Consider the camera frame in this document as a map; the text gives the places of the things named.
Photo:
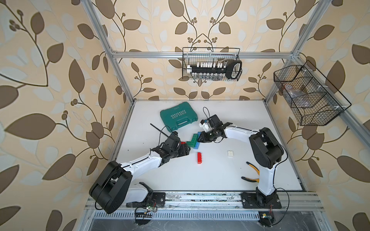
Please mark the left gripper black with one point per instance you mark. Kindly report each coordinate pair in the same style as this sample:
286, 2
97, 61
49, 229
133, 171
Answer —
186, 149

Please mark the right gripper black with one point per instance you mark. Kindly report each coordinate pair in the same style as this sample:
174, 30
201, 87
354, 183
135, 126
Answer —
204, 139

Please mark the green lego brick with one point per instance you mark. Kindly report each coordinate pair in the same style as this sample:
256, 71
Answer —
193, 141

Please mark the blue lego brick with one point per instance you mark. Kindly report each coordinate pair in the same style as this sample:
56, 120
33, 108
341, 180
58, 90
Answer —
197, 143

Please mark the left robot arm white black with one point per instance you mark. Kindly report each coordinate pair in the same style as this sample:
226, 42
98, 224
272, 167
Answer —
114, 185

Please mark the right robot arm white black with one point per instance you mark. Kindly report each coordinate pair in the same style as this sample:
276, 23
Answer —
266, 149

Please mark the small white lego brick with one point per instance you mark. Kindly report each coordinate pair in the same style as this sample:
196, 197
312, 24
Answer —
230, 154

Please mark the black allen key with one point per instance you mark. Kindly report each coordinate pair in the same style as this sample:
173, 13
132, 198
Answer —
161, 131

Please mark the green plastic tool case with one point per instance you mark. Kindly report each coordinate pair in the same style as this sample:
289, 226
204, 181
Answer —
178, 116

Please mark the socket bit set holder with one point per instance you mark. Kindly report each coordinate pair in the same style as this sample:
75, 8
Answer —
225, 70

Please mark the plastic bag in basket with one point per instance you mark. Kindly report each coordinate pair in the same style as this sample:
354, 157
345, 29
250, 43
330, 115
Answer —
296, 98

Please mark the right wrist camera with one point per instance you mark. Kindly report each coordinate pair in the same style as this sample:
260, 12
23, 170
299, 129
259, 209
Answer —
205, 125

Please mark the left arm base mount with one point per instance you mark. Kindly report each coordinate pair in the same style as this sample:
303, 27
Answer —
142, 196

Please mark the yellow handled pliers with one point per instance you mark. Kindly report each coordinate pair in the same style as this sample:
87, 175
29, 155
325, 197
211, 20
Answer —
255, 177

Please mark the rear wire basket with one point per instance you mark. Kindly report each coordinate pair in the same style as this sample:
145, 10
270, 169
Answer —
193, 55

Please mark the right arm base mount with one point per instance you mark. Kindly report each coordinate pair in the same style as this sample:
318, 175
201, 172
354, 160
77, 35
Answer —
258, 200

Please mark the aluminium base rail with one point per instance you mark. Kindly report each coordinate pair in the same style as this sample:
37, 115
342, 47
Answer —
224, 201

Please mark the side wire basket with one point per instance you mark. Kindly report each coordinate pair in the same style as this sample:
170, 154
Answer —
312, 97

